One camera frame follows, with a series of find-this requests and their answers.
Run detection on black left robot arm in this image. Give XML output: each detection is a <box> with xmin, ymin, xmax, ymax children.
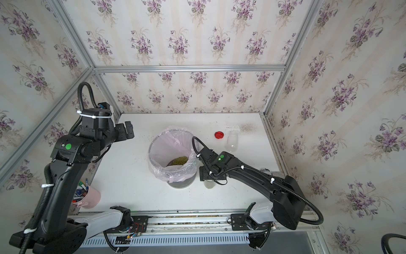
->
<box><xmin>9</xmin><ymin>81</ymin><xmax>134</xmax><ymax>254</ymax></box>

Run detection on clear jar with beans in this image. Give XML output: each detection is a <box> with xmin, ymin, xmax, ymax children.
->
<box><xmin>204</xmin><ymin>180</ymin><xmax>216</xmax><ymax>189</ymax></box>

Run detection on clear plastic jar of beans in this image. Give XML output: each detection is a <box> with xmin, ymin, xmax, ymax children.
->
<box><xmin>225</xmin><ymin>131</ymin><xmax>239</xmax><ymax>153</ymax></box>

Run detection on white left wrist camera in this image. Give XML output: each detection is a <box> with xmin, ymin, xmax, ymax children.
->
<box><xmin>97</xmin><ymin>102</ymin><xmax>111</xmax><ymax>110</ymax></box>

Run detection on white vented cable duct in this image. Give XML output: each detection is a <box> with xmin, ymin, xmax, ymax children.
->
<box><xmin>80</xmin><ymin>233</ymin><xmax>251</xmax><ymax>248</ymax></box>

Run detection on pink cup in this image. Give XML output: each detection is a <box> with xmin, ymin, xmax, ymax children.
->
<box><xmin>75</xmin><ymin>186</ymin><xmax>101</xmax><ymax>209</ymax></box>

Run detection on red jar lid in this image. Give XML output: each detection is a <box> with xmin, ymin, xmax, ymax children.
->
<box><xmin>214</xmin><ymin>131</ymin><xmax>224</xmax><ymax>139</ymax></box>

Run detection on coloured pens in cup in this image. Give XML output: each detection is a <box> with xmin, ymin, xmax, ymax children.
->
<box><xmin>72</xmin><ymin>179</ymin><xmax>89</xmax><ymax>203</ymax></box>

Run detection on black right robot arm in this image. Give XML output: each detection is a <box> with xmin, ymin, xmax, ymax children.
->
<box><xmin>191</xmin><ymin>137</ymin><xmax>324</xmax><ymax>250</ymax></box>

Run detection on mesh bin with pink bag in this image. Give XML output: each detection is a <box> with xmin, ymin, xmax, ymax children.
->
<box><xmin>148</xmin><ymin>126</ymin><xmax>199</xmax><ymax>189</ymax></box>

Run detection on aluminium mounting rail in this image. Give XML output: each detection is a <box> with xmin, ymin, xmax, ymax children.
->
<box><xmin>71</xmin><ymin>207</ymin><xmax>319</xmax><ymax>237</ymax></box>

